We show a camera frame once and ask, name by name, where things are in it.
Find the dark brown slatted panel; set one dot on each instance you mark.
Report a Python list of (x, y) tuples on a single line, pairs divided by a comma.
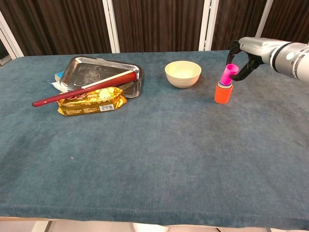
[(60, 26), (236, 19), (289, 19), (159, 24)]

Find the pink cup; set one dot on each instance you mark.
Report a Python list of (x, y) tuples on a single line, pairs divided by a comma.
[(228, 73)]

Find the cream bowl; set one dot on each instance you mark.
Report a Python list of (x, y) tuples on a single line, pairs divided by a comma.
[(183, 76)]

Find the blue white tissue pack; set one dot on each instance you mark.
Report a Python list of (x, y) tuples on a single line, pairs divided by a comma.
[(58, 77)]

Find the blue tablecloth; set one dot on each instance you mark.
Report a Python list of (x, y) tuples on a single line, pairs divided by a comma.
[(154, 157)]

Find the stainless steel tray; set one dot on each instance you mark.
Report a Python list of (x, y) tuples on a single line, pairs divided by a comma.
[(96, 70)]

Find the white partition post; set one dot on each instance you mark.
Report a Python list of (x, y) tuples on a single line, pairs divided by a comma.
[(264, 17), (111, 26), (207, 24), (9, 38)]

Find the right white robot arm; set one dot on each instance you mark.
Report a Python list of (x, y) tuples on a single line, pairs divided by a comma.
[(294, 60)]

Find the golden snack packet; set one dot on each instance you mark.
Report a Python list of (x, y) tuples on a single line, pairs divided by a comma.
[(91, 104)]

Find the orange cup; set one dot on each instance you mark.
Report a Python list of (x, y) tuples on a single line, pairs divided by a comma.
[(223, 95)]

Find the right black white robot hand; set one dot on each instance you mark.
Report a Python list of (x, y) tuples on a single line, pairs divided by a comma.
[(258, 48)]

